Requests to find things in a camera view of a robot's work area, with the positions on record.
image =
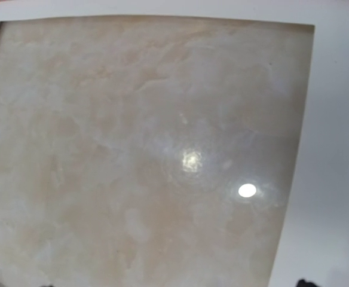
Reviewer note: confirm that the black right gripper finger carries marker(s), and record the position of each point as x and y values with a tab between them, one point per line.
304	283

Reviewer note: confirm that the white photo mat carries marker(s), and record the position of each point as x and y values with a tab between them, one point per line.
314	243

